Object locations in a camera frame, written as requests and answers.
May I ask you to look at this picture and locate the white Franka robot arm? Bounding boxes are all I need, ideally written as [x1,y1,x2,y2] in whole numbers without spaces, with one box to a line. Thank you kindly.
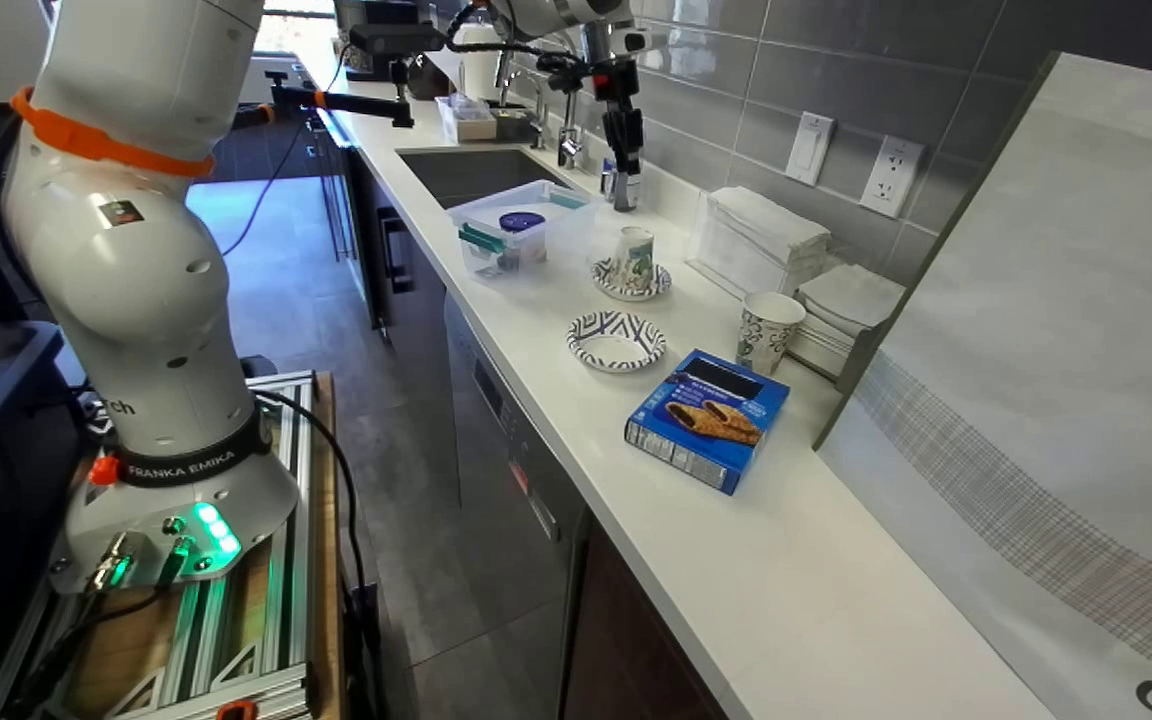
[4,0,296,594]

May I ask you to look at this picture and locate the blue patterned paper plate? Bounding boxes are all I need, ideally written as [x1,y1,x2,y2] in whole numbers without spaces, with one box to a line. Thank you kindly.
[569,314,668,375]

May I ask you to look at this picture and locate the patterned plate under cup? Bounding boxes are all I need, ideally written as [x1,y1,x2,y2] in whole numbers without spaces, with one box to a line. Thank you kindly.
[592,256,674,304]

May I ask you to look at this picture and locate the paper cup on plate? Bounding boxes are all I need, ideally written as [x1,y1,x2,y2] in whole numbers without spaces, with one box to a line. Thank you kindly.
[613,226,655,291]

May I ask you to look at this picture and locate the white paper cup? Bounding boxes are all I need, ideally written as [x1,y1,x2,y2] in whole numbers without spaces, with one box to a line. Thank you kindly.
[737,291,806,375]

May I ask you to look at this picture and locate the clear plastic storage container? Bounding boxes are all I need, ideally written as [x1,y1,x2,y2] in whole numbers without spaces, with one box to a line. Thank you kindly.
[453,181,598,275]

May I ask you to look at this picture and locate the blue snack box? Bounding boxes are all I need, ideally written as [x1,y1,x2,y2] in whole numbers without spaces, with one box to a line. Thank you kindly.
[626,351,794,498]

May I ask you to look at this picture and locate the stack of white napkins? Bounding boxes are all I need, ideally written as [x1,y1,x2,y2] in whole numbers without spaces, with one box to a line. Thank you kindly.
[692,187,834,298]

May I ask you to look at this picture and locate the stainless steel sink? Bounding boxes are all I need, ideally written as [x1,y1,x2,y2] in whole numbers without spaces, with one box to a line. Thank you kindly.
[404,150,548,207]

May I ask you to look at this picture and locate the black camera stand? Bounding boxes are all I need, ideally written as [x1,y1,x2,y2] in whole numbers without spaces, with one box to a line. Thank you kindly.
[535,34,644,214]

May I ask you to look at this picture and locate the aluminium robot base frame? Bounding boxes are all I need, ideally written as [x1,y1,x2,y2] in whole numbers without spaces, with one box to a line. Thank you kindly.
[0,372,347,720]

